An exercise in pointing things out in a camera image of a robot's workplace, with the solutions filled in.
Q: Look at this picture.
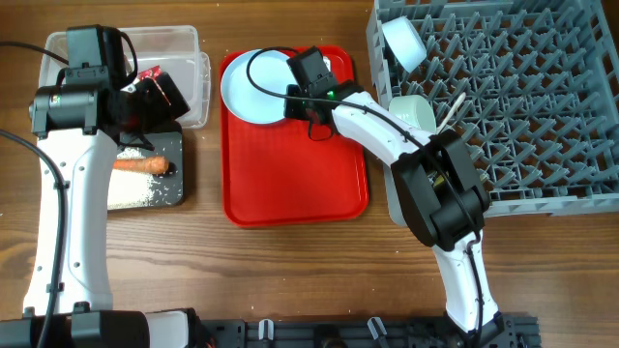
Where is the red snack wrapper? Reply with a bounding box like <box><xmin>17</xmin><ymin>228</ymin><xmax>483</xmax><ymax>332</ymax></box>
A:
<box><xmin>136</xmin><ymin>66</ymin><xmax>162</xmax><ymax>81</ymax></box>

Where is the orange carrot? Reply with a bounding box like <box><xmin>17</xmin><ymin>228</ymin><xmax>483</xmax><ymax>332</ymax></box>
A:
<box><xmin>113</xmin><ymin>156</ymin><xmax>170</xmax><ymax>175</ymax></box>

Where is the light blue plate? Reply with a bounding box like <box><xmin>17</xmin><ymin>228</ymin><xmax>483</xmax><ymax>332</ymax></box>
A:
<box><xmin>221</xmin><ymin>49</ymin><xmax>296</xmax><ymax>125</ymax></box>

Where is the white rice pile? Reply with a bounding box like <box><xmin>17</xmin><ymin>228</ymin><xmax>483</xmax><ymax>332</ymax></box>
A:
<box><xmin>107</xmin><ymin>169</ymin><xmax>155</xmax><ymax>210</ymax></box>

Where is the mint green bowl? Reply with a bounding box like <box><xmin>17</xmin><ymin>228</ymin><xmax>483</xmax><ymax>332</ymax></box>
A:
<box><xmin>388</xmin><ymin>95</ymin><xmax>437</xmax><ymax>133</ymax></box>

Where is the light blue bowl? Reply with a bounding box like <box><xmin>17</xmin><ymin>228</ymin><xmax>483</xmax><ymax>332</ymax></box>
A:
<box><xmin>382</xmin><ymin>16</ymin><xmax>427</xmax><ymax>73</ymax></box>

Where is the white plastic spoon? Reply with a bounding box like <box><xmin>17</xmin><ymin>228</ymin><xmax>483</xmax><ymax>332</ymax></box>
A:
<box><xmin>436</xmin><ymin>92</ymin><xmax>466</xmax><ymax>133</ymax></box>

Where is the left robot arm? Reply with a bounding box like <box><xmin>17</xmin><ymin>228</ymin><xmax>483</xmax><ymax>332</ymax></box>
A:
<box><xmin>1</xmin><ymin>25</ymin><xmax>213</xmax><ymax>347</ymax></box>

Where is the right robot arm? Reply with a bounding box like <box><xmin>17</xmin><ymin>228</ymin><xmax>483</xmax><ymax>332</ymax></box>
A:
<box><xmin>249</xmin><ymin>46</ymin><xmax>498</xmax><ymax>336</ymax></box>

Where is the black waste tray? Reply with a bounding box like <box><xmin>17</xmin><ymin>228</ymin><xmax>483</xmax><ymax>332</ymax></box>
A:
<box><xmin>117</xmin><ymin>122</ymin><xmax>185</xmax><ymax>208</ymax></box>

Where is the grey dishwasher rack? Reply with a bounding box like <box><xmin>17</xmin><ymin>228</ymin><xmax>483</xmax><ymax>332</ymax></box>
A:
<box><xmin>366</xmin><ymin>0</ymin><xmax>618</xmax><ymax>217</ymax></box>

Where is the clear plastic bin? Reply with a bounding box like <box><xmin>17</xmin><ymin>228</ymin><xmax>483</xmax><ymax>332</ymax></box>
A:
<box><xmin>28</xmin><ymin>24</ymin><xmax>210</xmax><ymax>137</ymax></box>

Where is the red plastic tray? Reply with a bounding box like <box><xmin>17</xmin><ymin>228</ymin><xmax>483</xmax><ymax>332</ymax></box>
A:
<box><xmin>218</xmin><ymin>45</ymin><xmax>370</xmax><ymax>228</ymax></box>

